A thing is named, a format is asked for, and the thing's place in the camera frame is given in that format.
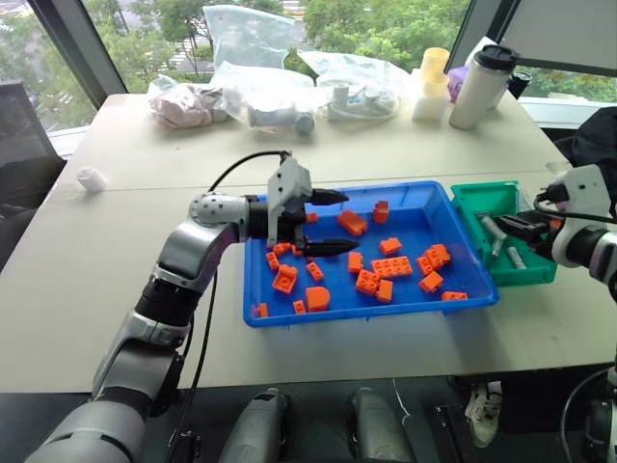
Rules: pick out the blue plastic bin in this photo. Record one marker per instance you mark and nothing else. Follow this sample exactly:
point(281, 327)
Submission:
point(424, 226)

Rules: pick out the clear bag with power strip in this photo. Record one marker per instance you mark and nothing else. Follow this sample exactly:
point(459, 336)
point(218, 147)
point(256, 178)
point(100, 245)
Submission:
point(361, 82)

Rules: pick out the grey rounded robot leg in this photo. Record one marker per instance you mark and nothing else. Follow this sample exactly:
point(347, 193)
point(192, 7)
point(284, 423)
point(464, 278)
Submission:
point(378, 429)
point(255, 429)

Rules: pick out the clear bag with pink items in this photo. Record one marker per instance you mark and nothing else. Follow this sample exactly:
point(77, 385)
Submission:
point(180, 103)

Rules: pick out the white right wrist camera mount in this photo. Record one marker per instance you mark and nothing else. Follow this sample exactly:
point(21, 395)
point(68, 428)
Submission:
point(578, 185)

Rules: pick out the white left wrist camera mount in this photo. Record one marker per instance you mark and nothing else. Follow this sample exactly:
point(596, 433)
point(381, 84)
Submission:
point(288, 181)

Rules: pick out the white sneaker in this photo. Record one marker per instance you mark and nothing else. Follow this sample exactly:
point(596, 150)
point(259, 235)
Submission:
point(483, 415)

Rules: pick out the large clear plastic bag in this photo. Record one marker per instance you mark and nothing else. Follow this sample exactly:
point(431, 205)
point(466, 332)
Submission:
point(255, 62)

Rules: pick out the yellow plastic cylinder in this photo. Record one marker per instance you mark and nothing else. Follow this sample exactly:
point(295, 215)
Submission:
point(435, 62)

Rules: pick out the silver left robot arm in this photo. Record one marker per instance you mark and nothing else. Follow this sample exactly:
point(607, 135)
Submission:
point(193, 243)

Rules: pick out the green plastic bin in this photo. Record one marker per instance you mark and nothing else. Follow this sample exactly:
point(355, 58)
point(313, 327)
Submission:
point(482, 198)

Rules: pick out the purple packet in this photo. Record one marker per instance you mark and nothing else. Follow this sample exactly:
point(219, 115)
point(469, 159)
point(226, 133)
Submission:
point(457, 84)

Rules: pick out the small white roll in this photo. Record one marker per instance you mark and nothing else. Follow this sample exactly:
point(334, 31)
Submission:
point(91, 179)

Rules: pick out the dark window pillar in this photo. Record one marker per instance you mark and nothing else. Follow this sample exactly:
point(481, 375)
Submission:
point(82, 43)

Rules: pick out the black cup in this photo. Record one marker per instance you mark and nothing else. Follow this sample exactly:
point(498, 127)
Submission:
point(519, 83)

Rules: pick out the long orange toy brick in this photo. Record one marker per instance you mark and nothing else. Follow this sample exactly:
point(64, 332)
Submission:
point(393, 267)

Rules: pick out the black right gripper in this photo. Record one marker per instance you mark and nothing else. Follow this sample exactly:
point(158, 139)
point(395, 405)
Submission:
point(537, 229)

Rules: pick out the white tumbler with black lid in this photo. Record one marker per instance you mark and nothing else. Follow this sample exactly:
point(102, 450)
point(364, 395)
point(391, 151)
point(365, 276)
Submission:
point(477, 91)

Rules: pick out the black bag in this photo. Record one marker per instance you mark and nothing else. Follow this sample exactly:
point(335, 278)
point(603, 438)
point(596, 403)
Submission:
point(595, 135)

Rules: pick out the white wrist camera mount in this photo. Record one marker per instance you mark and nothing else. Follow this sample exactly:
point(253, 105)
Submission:
point(578, 185)
point(288, 181)

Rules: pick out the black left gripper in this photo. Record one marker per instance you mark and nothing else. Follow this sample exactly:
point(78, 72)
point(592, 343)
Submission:
point(290, 224)

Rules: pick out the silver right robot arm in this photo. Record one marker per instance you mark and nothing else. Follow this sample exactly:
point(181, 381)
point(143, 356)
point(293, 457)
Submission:
point(578, 247)

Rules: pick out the orange half-round toy brick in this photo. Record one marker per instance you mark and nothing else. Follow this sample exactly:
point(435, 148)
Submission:
point(318, 298)

